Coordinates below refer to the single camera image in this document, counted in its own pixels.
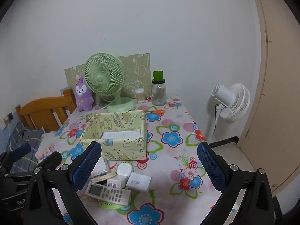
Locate white standing fan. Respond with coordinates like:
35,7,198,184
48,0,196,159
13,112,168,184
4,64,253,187
206,83,251,135

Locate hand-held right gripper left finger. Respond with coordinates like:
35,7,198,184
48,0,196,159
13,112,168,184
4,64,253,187
23,141,102,225

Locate black floor bar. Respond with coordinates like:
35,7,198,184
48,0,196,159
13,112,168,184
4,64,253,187
208,136,239,149

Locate purple plush toy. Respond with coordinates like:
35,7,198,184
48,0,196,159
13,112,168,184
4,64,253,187
75,77,94,112

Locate white plug adapter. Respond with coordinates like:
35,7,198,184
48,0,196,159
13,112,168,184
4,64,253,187
107,178,128,190

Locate wooden chair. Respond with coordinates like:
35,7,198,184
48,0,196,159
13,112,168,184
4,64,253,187
15,88,77,133

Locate green desk fan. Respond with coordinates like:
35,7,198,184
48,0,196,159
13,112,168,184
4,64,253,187
84,53,137,113

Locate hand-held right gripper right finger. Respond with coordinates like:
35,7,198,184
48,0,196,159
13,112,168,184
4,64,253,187
197,142,276,225

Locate white fan power cable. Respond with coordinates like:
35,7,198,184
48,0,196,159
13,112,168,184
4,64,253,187
95,100,116,110

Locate patterned cardboard board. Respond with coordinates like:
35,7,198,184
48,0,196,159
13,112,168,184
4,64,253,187
65,53,150,101

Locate glass jar with green lid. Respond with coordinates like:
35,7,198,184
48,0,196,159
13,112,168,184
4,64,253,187
147,71,167,106

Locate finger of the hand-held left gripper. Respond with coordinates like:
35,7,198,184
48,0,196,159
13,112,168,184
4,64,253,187
5,151,62,181
0,143,32,174

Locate green panda case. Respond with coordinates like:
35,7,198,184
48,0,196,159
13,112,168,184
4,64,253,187
98,200,128,210

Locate yellow patterned box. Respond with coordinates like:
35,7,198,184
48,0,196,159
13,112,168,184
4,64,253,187
80,110,148,161

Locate white remote control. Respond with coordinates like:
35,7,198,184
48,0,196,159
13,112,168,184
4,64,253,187
85,181,131,206

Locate beige door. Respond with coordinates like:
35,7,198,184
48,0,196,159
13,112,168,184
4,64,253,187
239,0,300,193

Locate grey plaid blanket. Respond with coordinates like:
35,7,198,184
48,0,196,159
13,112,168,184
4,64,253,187
0,122,45,174

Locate orange scissors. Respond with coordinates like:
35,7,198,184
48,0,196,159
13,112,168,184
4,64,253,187
146,109,166,116

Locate clear plastic box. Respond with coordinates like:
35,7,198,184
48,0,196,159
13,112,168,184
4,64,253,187
91,156,110,176

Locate black fan cable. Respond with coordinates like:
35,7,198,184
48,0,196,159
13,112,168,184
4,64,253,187
214,104,219,134

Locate white round case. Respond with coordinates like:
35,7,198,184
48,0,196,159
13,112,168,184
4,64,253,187
117,163,134,177

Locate cotton swab jar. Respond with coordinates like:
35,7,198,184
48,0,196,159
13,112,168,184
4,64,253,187
135,88,146,103

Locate white charger block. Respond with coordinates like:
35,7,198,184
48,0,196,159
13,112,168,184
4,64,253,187
127,172,152,192

